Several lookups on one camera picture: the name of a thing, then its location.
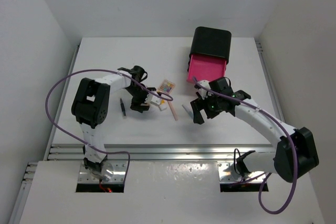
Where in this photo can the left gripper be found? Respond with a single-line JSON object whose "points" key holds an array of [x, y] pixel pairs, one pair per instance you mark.
{"points": [[135, 104]]}

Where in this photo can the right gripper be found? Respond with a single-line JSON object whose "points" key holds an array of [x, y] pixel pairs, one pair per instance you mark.
{"points": [[197, 106]]}

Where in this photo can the orange cream tube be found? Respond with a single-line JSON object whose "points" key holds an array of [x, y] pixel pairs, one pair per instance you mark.
{"points": [[162, 105]]}

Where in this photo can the black lipstick pen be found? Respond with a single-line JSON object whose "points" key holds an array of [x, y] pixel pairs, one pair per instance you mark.
{"points": [[123, 108]]}

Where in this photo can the colourful eyeshadow palette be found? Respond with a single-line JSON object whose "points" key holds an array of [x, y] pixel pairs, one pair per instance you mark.
{"points": [[166, 86]]}

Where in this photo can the pink drawer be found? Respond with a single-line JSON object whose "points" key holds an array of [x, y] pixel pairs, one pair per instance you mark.
{"points": [[205, 67]]}

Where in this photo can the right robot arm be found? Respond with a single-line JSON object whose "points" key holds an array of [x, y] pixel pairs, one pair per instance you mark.
{"points": [[294, 153]]}

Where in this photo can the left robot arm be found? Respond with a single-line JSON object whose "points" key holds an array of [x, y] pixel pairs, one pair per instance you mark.
{"points": [[90, 108]]}

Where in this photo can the light blue mascara tube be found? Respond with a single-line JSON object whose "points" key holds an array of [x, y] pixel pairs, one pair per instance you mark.
{"points": [[188, 110]]}

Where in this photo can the pink stick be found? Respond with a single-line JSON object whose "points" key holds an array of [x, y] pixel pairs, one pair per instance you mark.
{"points": [[173, 110]]}

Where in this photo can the black drawer cabinet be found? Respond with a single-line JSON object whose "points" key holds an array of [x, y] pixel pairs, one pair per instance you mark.
{"points": [[211, 42]]}

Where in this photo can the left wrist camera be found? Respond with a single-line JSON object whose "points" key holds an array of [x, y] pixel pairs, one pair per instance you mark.
{"points": [[153, 98]]}

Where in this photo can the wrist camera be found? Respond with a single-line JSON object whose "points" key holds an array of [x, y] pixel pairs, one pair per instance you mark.
{"points": [[204, 89], [153, 98]]}

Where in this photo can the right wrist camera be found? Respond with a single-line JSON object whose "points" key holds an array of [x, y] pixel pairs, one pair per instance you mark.
{"points": [[204, 89]]}

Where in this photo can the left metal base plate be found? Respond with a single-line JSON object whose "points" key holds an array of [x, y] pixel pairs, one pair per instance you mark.
{"points": [[112, 173]]}

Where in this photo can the aluminium rail frame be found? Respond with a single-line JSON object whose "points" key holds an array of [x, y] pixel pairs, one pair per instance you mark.
{"points": [[173, 177]]}

